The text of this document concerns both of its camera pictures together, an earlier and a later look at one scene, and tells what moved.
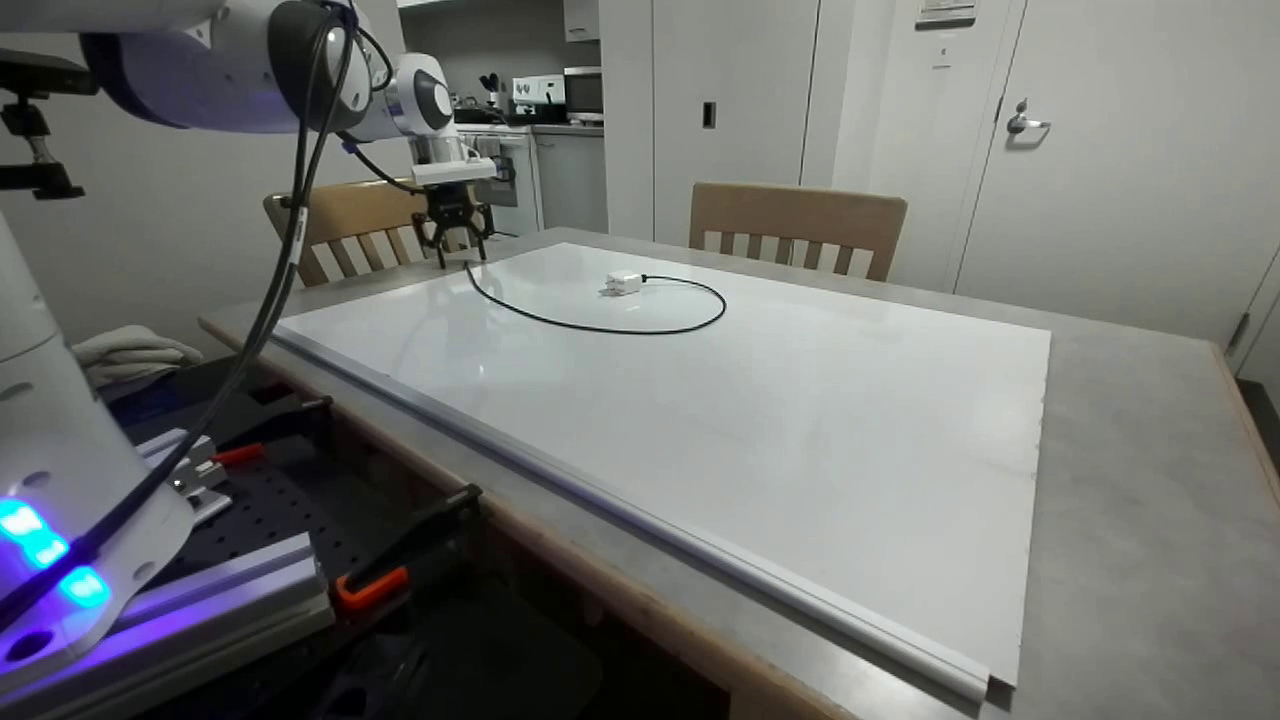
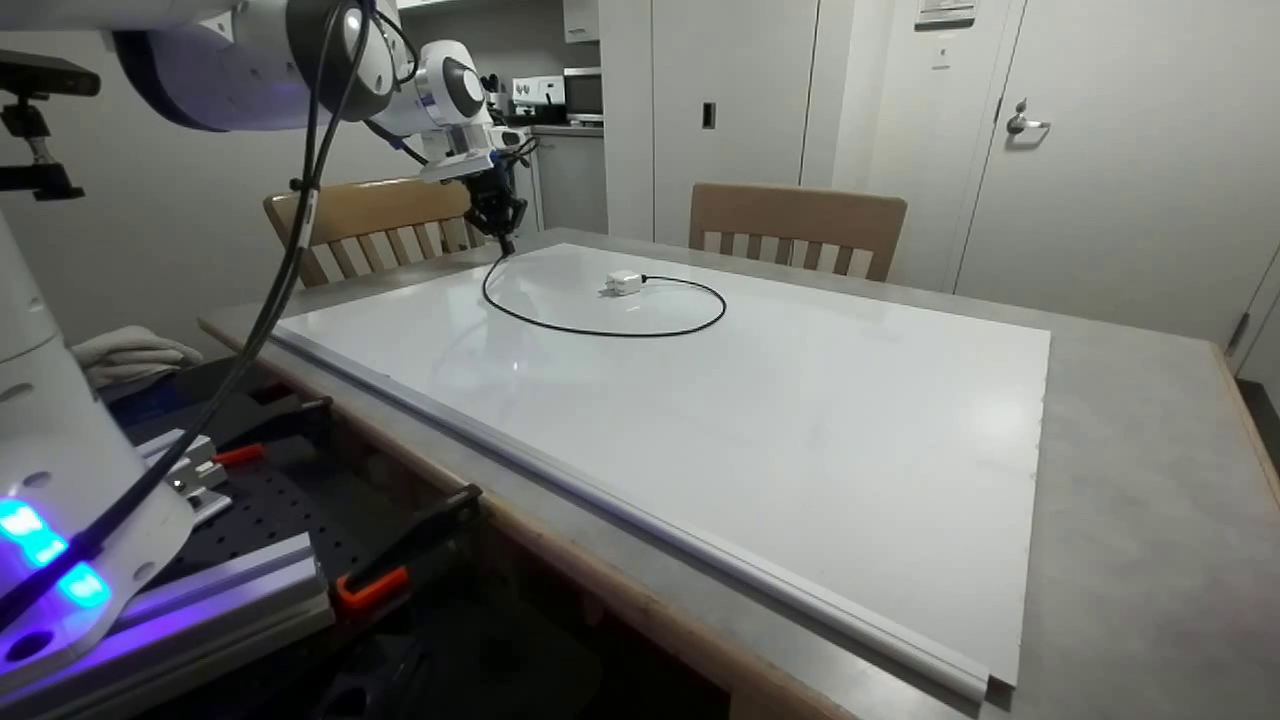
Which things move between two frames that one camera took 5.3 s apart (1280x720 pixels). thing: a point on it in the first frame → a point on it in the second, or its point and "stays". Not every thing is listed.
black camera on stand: [37, 76] stays
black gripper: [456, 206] → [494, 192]
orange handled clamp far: [257, 450] stays
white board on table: [873, 462] stays
